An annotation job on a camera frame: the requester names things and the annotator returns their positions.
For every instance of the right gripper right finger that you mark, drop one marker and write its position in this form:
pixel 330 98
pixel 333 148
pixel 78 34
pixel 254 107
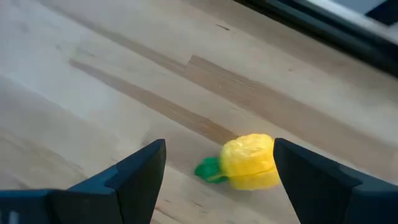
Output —
pixel 326 196

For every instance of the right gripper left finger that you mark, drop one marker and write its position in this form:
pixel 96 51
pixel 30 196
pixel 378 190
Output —
pixel 109 199

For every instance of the yellow toy bell pepper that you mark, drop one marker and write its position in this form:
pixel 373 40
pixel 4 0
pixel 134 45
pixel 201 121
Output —
pixel 245 158

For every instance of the black aluminium table frame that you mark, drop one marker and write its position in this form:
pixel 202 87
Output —
pixel 342 37

